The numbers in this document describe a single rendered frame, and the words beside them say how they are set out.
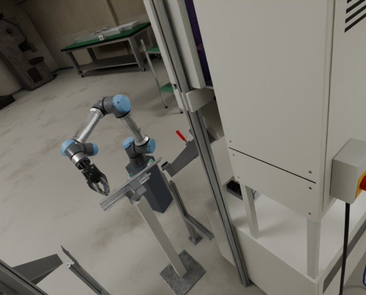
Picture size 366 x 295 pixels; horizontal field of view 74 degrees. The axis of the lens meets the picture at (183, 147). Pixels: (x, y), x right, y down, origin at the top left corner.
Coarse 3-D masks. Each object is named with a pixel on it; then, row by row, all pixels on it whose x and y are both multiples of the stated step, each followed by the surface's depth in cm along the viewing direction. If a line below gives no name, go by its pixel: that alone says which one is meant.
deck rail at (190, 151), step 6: (210, 138) 92; (192, 144) 105; (186, 150) 115; (192, 150) 109; (180, 156) 125; (186, 156) 119; (192, 156) 113; (174, 162) 136; (180, 162) 129; (186, 162) 123; (168, 168) 151; (174, 168) 142; (180, 168) 135; (174, 174) 149
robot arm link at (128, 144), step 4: (124, 140) 194; (128, 140) 191; (132, 140) 188; (124, 144) 189; (128, 144) 188; (132, 144) 188; (124, 148) 191; (128, 148) 190; (132, 148) 188; (128, 152) 192; (132, 152) 191; (136, 152) 190; (132, 156) 194
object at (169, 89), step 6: (144, 48) 348; (150, 48) 352; (156, 48) 341; (150, 66) 363; (156, 78) 374; (168, 84) 387; (162, 90) 378; (168, 90) 367; (162, 96) 390; (180, 108) 367
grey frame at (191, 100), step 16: (160, 0) 64; (160, 16) 66; (160, 32) 70; (176, 48) 71; (176, 64) 73; (176, 80) 78; (176, 96) 84; (192, 96) 79; (208, 96) 84; (192, 112) 83; (192, 128) 88; (208, 144) 93; (208, 160) 96; (208, 176) 102; (176, 192) 162; (224, 208) 113; (224, 224) 122; (240, 256) 138; (240, 272) 146
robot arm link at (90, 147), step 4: (84, 144) 133; (88, 144) 136; (92, 144) 138; (84, 148) 131; (88, 148) 134; (92, 148) 136; (96, 148) 139; (84, 152) 131; (88, 152) 134; (92, 152) 137; (96, 152) 140
